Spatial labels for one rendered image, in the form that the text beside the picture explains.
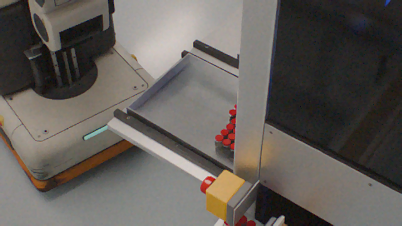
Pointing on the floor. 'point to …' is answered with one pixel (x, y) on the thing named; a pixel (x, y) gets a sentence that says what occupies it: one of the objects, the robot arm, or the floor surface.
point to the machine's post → (254, 90)
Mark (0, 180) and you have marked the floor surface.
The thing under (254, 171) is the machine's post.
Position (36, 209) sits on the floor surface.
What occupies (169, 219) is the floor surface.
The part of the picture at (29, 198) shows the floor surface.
